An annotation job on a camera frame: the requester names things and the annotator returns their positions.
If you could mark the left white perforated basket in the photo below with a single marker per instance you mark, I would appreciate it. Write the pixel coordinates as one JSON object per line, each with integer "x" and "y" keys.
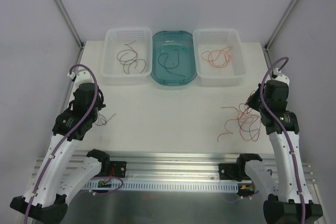
{"x": 127, "y": 56}

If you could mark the right white perforated basket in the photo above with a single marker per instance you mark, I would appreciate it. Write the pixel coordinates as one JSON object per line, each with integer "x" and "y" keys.
{"x": 219, "y": 58}

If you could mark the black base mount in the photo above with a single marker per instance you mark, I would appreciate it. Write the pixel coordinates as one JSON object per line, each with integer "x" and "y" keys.
{"x": 118, "y": 168}
{"x": 232, "y": 171}

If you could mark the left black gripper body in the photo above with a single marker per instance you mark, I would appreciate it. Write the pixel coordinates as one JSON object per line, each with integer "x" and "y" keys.
{"x": 99, "y": 102}

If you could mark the white slotted cable duct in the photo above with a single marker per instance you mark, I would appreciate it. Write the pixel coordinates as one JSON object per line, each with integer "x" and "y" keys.
{"x": 133, "y": 185}

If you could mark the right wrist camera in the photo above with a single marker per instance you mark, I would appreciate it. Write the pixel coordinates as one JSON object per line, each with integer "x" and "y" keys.
{"x": 277, "y": 75}

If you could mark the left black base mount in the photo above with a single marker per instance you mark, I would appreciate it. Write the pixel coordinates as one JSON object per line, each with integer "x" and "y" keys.
{"x": 118, "y": 168}

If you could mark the white perforated basket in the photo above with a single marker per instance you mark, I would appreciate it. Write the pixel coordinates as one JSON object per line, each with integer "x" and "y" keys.
{"x": 127, "y": 56}
{"x": 219, "y": 58}

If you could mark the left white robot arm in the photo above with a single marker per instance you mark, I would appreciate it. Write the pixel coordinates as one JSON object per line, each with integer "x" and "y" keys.
{"x": 49, "y": 196}

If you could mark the teal transparent plastic bin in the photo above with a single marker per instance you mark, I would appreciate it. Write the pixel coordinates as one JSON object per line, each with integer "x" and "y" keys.
{"x": 173, "y": 61}

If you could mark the right aluminium frame post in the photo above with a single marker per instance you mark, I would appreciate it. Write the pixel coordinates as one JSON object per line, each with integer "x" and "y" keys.
{"x": 280, "y": 25}

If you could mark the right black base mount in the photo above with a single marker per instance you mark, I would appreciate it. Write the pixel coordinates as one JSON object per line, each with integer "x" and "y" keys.
{"x": 232, "y": 171}

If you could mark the aluminium mounting rail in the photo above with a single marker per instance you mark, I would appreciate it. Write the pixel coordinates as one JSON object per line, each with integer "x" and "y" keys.
{"x": 178, "y": 167}

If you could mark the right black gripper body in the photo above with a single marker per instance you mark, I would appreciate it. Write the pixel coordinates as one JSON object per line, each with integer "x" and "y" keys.
{"x": 253, "y": 102}

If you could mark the aluminium frame post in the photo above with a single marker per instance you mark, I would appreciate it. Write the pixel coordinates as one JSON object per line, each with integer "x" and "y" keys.
{"x": 61, "y": 8}
{"x": 280, "y": 25}

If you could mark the left aluminium frame post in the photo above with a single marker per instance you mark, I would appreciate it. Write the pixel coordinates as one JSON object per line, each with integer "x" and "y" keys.
{"x": 61, "y": 8}

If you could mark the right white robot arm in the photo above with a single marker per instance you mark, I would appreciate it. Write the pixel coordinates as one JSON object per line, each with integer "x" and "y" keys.
{"x": 287, "y": 199}

